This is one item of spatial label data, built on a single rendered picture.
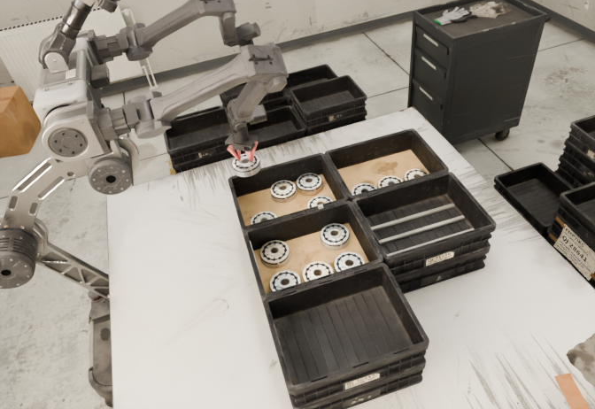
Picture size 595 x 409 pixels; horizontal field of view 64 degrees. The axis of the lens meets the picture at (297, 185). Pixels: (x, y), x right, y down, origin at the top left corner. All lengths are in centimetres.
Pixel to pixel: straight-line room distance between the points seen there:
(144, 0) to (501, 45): 284
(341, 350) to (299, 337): 13
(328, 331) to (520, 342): 61
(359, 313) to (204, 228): 81
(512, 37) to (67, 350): 295
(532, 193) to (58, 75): 230
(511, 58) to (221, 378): 242
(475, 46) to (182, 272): 201
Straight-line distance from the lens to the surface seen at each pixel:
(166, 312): 182
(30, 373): 285
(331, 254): 167
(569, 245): 244
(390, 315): 153
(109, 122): 133
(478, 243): 171
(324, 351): 147
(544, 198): 282
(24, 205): 195
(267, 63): 119
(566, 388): 167
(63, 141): 135
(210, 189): 221
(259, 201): 189
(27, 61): 455
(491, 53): 305
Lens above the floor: 212
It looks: 42 degrees down
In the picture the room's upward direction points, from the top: 8 degrees counter-clockwise
